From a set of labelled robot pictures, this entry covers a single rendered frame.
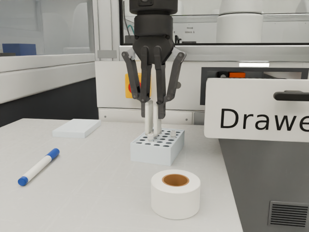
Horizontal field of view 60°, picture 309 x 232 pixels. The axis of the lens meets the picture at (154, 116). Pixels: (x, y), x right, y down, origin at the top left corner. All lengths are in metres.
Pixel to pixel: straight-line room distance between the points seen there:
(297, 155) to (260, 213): 0.22
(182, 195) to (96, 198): 0.14
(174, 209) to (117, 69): 0.55
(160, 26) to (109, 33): 0.35
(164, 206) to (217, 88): 0.23
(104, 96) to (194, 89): 0.28
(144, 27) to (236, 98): 0.21
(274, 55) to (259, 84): 0.33
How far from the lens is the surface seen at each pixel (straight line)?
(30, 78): 1.16
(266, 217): 0.99
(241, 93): 0.50
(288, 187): 0.95
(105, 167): 0.53
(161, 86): 0.53
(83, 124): 0.77
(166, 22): 0.52
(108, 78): 0.85
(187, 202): 0.37
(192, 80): 0.81
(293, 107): 0.53
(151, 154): 0.53
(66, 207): 0.42
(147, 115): 0.55
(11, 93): 1.07
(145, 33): 0.51
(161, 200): 0.37
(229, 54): 0.81
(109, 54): 0.84
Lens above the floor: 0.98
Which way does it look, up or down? 14 degrees down
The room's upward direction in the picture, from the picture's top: straight up
